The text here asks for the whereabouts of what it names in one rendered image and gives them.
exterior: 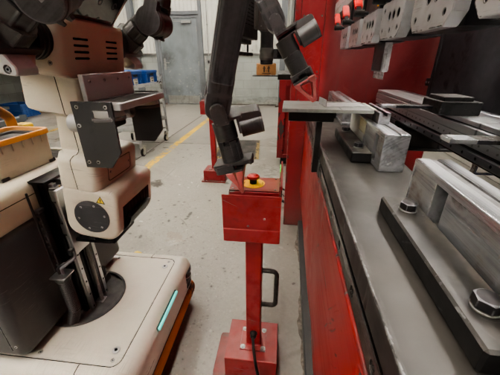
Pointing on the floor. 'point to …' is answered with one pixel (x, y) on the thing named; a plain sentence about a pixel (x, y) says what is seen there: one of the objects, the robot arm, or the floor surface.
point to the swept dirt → (300, 313)
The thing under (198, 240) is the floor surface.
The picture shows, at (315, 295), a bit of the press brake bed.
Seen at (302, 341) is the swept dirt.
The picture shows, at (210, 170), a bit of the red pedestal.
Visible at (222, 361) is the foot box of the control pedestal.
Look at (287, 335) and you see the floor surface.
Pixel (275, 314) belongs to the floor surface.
